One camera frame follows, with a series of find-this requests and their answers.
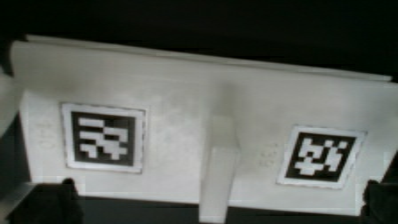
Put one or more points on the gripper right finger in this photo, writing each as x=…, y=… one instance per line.
x=380, y=203

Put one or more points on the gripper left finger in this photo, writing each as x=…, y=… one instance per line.
x=50, y=206

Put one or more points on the white cabinet door panel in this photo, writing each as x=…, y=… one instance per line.
x=180, y=128

